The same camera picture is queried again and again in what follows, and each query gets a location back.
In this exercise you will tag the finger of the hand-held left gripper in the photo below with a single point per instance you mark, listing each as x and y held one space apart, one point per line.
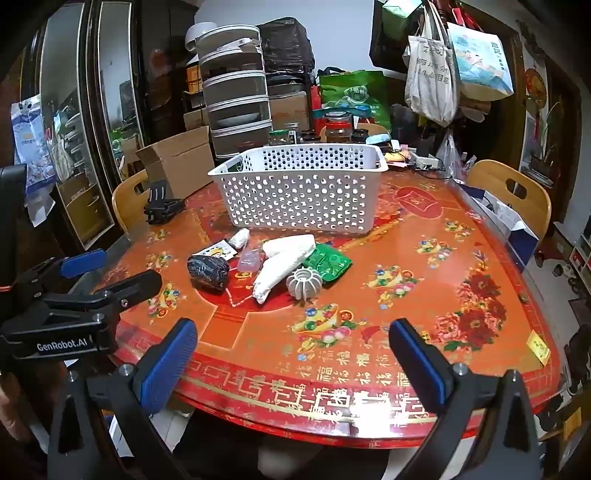
134 286
83 264

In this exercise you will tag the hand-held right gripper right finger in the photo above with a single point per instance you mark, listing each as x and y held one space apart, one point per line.
422 364

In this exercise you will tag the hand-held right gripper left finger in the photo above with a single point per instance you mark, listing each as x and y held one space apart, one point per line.
168 364

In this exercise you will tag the white cartoon print snack packet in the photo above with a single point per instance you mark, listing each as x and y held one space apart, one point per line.
217 251

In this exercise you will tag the green foil packet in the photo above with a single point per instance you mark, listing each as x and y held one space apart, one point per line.
332 265

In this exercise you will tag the white perforated plastic basket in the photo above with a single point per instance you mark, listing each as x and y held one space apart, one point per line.
300 194

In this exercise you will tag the person's left forearm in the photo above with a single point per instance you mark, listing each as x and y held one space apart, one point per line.
11 406

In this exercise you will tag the dark blue crumpled packet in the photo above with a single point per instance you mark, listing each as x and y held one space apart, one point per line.
207 272

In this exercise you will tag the wooden chair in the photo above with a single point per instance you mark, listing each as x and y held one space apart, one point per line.
517 194
127 198

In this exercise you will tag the black folding phone stand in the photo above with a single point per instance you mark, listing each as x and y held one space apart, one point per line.
161 210

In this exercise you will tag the red floral tablecloth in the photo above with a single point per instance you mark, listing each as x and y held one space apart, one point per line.
323 369

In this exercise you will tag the small white cloth roll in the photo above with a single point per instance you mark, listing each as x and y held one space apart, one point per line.
240 239

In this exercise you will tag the yellow sticker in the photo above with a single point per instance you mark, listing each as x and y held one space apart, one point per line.
538 347

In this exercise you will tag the clear pink plastic bag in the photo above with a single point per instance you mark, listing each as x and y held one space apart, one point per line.
249 263

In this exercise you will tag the blue printed plastic bag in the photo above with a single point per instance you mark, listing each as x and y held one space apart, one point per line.
30 147

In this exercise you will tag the white stuffed cloth roll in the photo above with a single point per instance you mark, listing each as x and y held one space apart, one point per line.
291 247
272 279

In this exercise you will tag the open cardboard box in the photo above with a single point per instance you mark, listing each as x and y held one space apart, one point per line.
184 161

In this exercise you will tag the blue white paper box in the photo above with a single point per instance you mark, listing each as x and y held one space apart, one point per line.
521 235

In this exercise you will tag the dark mirrored cabinet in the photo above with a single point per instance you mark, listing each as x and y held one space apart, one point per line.
69 92

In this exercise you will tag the white power strip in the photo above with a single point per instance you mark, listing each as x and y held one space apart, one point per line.
427 161

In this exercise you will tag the white plastic bag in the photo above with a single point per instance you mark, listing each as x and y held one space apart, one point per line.
449 154

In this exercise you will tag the blue face mask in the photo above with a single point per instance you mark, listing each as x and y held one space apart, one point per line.
378 138

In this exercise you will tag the closed cardboard carton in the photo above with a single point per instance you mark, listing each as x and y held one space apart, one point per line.
288 108

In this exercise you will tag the red lid glass jar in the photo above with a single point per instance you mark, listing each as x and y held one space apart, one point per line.
338 131

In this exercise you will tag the white bowl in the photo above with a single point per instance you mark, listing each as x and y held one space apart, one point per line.
198 34

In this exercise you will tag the green shopping bag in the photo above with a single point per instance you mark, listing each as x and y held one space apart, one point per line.
355 92

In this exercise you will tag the black plastic bag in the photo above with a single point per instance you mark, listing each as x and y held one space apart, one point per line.
286 44

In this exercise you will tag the white canvas tote bag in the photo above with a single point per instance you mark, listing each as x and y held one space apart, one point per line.
429 78

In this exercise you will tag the blue white printed bag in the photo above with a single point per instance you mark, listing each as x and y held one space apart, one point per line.
480 64

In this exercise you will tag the round red wall ornament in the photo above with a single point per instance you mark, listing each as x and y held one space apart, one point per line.
535 87

